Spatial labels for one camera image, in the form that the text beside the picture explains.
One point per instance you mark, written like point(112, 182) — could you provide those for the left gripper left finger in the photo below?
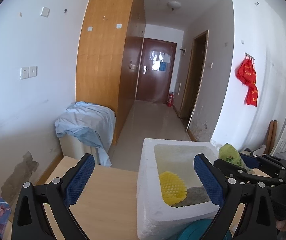
point(30, 220)

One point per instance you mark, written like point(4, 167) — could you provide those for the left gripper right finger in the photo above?
point(257, 220)

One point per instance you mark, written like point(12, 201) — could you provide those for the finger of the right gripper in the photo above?
point(264, 161)
point(241, 175)

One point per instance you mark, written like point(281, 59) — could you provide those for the green plastic bag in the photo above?
point(229, 154)

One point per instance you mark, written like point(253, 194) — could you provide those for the grey sponge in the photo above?
point(195, 195)

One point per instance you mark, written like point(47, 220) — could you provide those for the yellow spiky ball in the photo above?
point(173, 188)

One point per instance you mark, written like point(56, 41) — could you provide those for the teal cylindrical canister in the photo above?
point(205, 229)

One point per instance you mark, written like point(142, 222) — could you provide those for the red hanging bags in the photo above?
point(247, 75)

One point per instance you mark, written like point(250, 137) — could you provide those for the white foam box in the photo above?
point(156, 219)

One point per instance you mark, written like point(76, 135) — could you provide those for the red fire extinguisher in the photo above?
point(170, 99)

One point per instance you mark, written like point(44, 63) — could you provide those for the light blue cloth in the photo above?
point(93, 125)

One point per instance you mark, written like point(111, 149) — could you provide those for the dark brown entrance door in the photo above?
point(156, 69)

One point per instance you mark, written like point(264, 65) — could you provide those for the wooden wardrobe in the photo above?
point(108, 56)

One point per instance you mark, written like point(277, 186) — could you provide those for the ceiling lamp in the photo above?
point(174, 5)

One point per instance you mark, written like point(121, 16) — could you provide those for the side door frame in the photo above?
point(194, 78)

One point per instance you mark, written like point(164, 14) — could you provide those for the double wall switch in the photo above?
point(28, 72)

